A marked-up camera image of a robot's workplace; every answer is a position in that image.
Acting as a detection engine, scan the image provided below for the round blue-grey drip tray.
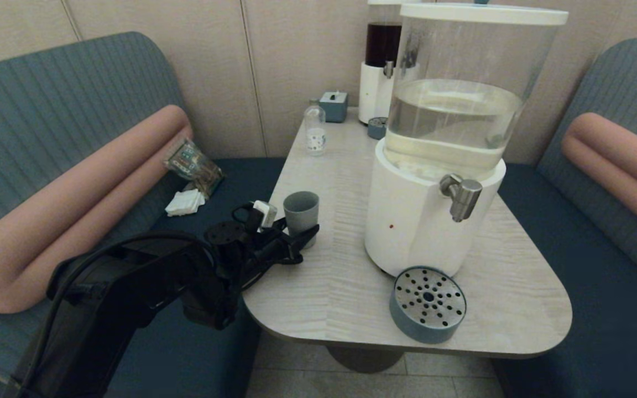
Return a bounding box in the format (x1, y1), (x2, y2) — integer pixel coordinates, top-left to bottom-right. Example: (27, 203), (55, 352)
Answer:
(389, 266), (468, 344)

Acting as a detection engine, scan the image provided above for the dark drink dispenser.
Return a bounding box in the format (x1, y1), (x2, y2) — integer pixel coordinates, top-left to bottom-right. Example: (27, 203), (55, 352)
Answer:
(358, 0), (421, 125)

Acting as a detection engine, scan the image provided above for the brass table pedestal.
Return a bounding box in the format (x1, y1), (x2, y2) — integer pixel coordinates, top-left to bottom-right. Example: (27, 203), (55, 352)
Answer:
(325, 344), (408, 375)

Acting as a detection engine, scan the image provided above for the green snack packet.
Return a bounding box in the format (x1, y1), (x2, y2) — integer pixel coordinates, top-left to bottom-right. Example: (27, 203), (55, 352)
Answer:
(164, 139), (226, 200)

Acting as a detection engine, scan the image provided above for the large clear water dispenser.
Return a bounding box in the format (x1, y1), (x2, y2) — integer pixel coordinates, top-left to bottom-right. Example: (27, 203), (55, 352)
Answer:
(364, 0), (569, 278)

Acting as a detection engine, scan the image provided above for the white napkin stack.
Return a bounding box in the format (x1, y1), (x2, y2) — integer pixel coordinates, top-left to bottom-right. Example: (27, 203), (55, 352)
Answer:
(165, 190), (207, 217)

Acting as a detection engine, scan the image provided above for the steel dispenser tap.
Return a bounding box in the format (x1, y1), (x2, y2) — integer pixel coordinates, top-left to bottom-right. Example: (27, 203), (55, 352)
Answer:
(440, 174), (484, 223)

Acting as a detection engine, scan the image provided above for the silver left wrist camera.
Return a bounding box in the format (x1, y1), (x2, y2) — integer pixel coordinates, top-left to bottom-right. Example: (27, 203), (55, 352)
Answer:
(253, 200), (278, 228)

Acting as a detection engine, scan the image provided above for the small clear bottle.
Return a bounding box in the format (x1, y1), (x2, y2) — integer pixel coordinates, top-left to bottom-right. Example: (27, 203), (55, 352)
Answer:
(304, 98), (327, 156)

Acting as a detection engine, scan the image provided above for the grey plastic cup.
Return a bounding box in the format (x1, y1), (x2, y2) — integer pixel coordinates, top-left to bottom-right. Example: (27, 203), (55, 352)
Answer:
(283, 191), (320, 249)

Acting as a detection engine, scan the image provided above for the pink bolster cushion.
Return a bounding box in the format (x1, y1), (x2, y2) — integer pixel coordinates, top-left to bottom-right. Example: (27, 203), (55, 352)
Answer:
(560, 113), (637, 245)
(0, 105), (195, 313)

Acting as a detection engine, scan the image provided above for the blue-grey tissue box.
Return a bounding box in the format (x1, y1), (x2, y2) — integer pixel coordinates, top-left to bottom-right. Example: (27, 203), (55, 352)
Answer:
(320, 92), (349, 124)

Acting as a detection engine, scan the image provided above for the teal upholstered bench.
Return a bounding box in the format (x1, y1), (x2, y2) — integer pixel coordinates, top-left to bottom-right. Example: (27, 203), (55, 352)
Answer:
(490, 39), (637, 398)
(0, 32), (287, 398)

